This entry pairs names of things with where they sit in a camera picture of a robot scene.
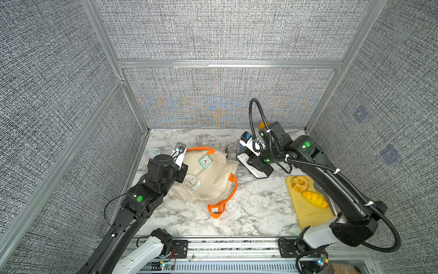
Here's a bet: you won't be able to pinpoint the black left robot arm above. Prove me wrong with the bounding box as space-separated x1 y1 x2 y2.
78 151 188 274

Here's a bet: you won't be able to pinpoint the mint green square alarm clock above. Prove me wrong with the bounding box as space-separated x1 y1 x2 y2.
198 154 213 169

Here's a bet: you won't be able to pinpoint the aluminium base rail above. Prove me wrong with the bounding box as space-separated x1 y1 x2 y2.
87 236 382 274

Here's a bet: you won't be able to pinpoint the bundt cake toy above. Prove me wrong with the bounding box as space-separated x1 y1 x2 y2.
290 176 310 193

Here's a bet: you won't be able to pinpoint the yellow cutting board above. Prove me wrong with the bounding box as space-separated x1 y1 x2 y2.
286 176 334 229

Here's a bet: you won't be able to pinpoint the black square alarm clock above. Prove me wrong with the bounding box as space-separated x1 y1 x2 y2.
236 143 274 179

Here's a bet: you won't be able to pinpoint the beige canvas tote bag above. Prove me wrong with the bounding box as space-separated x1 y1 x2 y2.
169 147 239 219

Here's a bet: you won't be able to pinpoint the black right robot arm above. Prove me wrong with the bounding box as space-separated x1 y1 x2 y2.
237 122 402 253

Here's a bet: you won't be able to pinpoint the yellow bread loaf toy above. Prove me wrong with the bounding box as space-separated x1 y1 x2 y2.
302 191 329 208

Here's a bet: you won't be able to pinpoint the cup with orange lid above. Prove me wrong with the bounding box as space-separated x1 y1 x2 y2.
259 122 270 130

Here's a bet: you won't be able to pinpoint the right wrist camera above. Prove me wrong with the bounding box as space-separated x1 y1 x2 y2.
239 131 265 156

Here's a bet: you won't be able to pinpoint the white round alarm clock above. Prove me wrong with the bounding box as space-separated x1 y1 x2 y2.
182 174 201 190

